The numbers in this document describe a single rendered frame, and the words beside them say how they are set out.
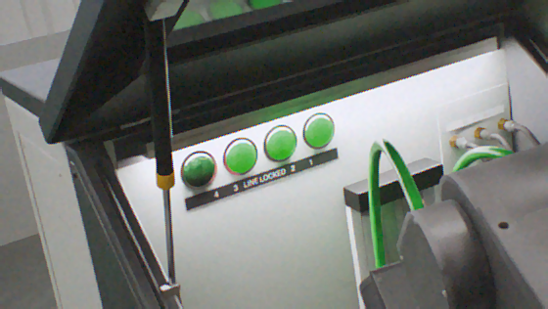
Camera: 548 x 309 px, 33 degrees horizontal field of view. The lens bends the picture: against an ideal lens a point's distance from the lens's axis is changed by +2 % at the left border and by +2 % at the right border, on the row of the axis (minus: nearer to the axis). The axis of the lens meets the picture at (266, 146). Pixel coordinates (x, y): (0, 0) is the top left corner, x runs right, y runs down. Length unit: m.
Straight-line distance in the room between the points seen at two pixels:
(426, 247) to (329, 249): 0.98
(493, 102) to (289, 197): 0.36
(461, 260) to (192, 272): 0.90
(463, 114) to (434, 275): 1.06
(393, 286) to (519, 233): 0.47
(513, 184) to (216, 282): 0.93
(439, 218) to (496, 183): 0.02
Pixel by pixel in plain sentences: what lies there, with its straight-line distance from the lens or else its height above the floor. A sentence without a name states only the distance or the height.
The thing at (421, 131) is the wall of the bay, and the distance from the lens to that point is 1.34.
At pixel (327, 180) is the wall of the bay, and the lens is 1.27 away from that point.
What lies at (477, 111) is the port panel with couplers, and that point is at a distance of 1.40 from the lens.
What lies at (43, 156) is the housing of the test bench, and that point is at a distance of 1.27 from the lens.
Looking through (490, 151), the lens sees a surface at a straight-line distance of 1.11.
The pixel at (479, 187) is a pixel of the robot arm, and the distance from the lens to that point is 0.32.
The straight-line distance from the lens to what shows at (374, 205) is 1.19.
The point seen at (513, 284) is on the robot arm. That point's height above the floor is 1.61.
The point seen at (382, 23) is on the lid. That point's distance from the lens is 1.18.
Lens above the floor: 1.75
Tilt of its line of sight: 18 degrees down
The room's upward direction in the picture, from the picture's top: 10 degrees counter-clockwise
